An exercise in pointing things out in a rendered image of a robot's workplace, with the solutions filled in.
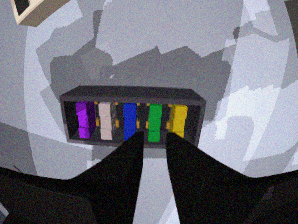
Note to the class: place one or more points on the blue fuse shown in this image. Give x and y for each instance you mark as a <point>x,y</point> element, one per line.
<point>130,119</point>

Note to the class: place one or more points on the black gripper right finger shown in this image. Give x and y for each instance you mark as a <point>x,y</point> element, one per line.
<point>208,192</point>

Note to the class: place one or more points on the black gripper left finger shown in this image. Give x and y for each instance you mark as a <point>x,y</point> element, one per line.
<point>105,194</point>

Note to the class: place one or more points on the yellow fuse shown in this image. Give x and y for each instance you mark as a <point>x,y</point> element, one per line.
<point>177,119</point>

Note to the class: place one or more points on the beige shallow rectangular tray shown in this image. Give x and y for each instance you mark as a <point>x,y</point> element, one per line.
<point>31,13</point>

